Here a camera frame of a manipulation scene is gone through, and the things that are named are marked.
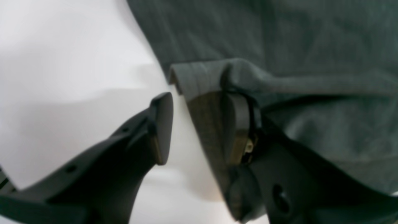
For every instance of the dark grey t-shirt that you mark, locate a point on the dark grey t-shirt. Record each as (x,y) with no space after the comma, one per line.
(323,71)

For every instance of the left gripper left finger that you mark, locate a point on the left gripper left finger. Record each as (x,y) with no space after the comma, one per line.
(99,186)

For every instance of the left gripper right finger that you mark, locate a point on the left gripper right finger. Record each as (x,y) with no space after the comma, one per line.
(275,176)

